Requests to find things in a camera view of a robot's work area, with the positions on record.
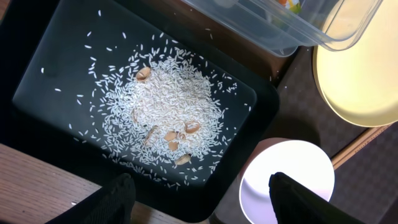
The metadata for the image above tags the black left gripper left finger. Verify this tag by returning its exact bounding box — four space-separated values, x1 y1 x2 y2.
46 172 137 224

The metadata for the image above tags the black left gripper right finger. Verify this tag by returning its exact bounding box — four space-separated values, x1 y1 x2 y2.
269 172 363 224

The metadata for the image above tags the white bowl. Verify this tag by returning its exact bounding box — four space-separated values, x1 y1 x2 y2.
239 138 335 223

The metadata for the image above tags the pile of white rice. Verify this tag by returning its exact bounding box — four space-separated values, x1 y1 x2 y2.
40 9 252 191

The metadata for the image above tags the green orange snack wrapper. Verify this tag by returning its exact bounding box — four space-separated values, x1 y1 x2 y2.
277 0 302 14

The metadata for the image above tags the right wooden chopstick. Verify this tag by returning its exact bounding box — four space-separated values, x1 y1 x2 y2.
331 124 391 170

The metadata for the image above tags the black plastic tray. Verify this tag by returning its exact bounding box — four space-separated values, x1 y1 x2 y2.
1 0 280 222

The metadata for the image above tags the yellow plate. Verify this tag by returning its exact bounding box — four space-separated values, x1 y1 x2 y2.
313 0 397 127

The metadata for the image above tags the clear plastic bin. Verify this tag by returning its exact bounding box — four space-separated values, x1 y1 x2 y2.
184 0 382 57

